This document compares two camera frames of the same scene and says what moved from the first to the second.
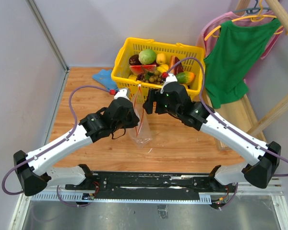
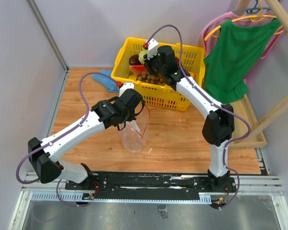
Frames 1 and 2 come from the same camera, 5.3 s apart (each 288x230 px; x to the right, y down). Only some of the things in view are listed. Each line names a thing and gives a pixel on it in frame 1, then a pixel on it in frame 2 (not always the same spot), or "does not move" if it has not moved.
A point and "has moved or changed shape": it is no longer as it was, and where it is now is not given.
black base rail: x=209 y=185 does not move
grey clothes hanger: x=253 y=10 does not move
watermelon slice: x=138 y=69 does not move
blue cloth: x=104 y=76 does not move
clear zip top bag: x=140 y=134 has moved or changed shape
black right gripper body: x=173 y=109 -> x=153 y=65
